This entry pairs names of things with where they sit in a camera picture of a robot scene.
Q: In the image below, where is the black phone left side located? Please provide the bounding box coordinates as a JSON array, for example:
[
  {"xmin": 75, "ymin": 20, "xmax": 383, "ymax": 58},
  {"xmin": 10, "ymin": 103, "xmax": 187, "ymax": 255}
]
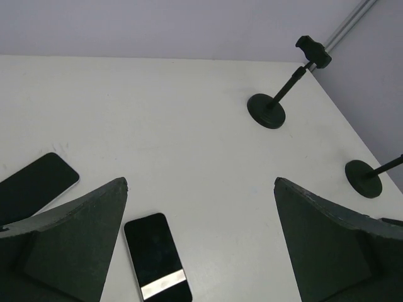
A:
[{"xmin": 1, "ymin": 152, "xmax": 80, "ymax": 226}]

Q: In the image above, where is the black phone silver edge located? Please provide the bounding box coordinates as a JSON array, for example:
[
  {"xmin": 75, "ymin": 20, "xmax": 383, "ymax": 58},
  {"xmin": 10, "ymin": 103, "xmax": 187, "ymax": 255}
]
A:
[{"xmin": 123, "ymin": 213, "xmax": 193, "ymax": 302}]

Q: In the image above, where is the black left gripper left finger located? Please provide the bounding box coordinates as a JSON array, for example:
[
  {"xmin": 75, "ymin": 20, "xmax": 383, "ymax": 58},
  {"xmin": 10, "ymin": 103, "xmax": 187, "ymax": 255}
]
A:
[{"xmin": 1, "ymin": 177, "xmax": 128, "ymax": 301}]

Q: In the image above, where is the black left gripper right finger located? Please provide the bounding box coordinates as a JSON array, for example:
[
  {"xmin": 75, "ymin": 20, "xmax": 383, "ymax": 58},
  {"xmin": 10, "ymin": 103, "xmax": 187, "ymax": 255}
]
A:
[{"xmin": 274, "ymin": 177, "xmax": 402, "ymax": 301}]

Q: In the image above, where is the aluminium frame post right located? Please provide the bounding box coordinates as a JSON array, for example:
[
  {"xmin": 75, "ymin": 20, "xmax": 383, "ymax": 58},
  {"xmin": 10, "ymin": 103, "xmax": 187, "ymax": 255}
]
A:
[{"xmin": 322, "ymin": 0, "xmax": 378, "ymax": 54}]

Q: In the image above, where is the black phone stand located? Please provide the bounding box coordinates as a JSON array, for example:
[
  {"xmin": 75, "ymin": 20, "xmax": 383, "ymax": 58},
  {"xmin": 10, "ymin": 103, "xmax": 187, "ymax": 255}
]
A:
[
  {"xmin": 247, "ymin": 35, "xmax": 332, "ymax": 129},
  {"xmin": 344, "ymin": 155, "xmax": 402, "ymax": 199}
]

